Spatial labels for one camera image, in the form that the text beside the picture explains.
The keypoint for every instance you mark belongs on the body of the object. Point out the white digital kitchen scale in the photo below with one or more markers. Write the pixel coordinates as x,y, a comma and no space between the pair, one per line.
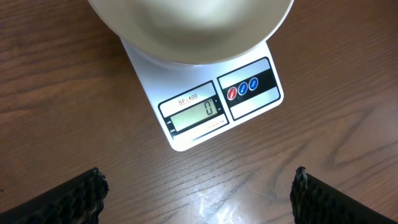
194,103

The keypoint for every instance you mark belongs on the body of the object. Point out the beige bowl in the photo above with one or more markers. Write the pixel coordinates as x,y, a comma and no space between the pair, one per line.
193,31

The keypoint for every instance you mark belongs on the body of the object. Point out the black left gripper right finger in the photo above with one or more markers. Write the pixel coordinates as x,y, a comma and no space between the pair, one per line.
315,202

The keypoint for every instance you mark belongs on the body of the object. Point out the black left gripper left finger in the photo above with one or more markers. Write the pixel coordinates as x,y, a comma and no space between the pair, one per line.
78,200

